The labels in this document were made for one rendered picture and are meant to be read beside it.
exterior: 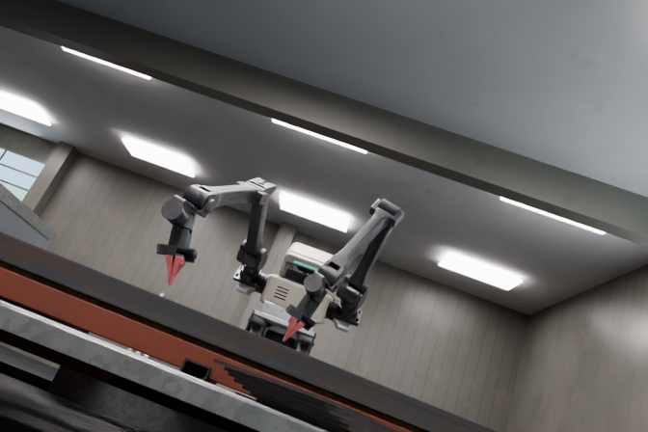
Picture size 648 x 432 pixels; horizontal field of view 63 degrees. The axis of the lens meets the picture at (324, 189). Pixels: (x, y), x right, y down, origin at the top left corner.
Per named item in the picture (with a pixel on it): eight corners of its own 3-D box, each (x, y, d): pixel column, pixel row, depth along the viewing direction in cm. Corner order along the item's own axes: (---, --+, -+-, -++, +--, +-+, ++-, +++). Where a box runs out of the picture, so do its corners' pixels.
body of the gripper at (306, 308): (313, 328, 164) (326, 308, 167) (286, 309, 165) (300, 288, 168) (310, 330, 170) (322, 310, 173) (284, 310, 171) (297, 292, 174)
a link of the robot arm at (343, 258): (402, 219, 198) (377, 205, 202) (405, 208, 194) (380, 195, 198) (337, 295, 172) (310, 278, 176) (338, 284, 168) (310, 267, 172)
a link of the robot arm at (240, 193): (265, 206, 187) (239, 193, 190) (272, 191, 187) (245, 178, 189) (205, 216, 146) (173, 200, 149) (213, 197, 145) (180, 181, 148)
